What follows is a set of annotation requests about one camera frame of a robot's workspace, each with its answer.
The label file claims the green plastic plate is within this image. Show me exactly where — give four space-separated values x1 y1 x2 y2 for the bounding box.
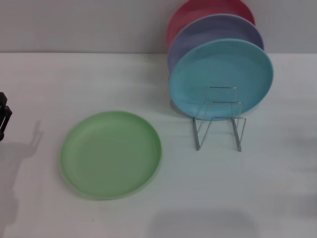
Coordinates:
60 110 163 200

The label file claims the light blue plastic plate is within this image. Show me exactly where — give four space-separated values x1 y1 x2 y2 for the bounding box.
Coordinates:
169 38 274 122

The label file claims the red plastic plate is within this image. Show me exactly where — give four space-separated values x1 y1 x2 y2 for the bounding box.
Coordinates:
166 0 256 51

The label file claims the purple plastic plate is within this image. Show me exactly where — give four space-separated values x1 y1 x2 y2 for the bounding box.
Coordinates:
166 14 264 75

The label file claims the metal wire plate rack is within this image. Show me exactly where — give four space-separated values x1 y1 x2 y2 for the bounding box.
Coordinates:
192 86 247 152

